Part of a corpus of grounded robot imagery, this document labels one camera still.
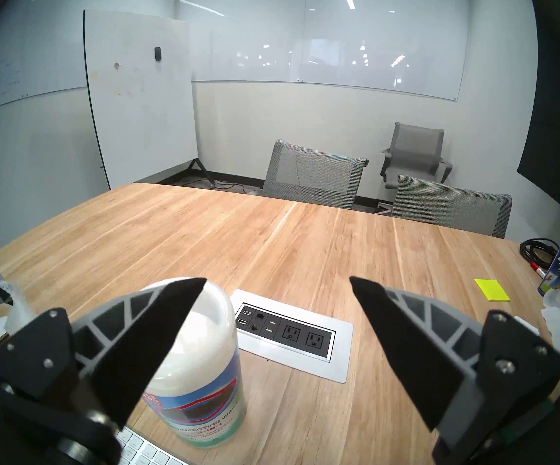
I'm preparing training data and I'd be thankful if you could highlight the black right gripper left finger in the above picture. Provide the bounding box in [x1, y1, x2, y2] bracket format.
[0, 278, 207, 443]

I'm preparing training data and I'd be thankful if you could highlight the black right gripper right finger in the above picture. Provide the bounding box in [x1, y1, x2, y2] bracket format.
[349, 277, 560, 464]

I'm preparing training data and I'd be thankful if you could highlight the white disinfecting wipe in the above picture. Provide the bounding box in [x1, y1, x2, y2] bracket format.
[0, 279, 39, 335]

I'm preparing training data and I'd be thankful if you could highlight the disinfecting wipes canister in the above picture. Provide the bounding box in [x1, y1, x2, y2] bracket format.
[142, 278, 247, 449]

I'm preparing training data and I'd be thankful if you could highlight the yellow sticky note pad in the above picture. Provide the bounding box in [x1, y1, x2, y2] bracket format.
[474, 279, 511, 303]

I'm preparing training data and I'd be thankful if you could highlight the white power adapter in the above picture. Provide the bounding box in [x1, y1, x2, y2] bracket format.
[513, 315, 541, 337]

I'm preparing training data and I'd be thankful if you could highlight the white keyboard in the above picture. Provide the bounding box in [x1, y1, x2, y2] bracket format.
[115, 428, 191, 465]

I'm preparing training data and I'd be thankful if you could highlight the table power outlet panel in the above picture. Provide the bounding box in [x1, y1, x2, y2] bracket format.
[230, 289, 354, 384]

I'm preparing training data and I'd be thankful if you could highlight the low grey mesh chair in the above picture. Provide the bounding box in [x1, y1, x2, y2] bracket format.
[391, 174, 513, 239]

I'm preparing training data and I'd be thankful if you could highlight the mobile whiteboard on stand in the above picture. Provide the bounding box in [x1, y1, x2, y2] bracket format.
[83, 9, 216, 191]

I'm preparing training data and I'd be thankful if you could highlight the grey armrest chair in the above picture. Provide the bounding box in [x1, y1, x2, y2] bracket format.
[381, 122, 454, 189]

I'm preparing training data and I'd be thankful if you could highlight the wide grey mesh chair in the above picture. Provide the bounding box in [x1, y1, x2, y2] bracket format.
[260, 139, 370, 209]

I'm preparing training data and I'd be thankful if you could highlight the black coiled cable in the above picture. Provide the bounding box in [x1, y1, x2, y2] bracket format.
[520, 238, 560, 271]

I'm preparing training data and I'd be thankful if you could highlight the written-on wall whiteboard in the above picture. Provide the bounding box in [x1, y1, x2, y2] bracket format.
[0, 0, 87, 119]

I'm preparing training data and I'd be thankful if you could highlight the glass wall whiteboard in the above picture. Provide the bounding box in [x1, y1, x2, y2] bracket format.
[190, 0, 469, 102]

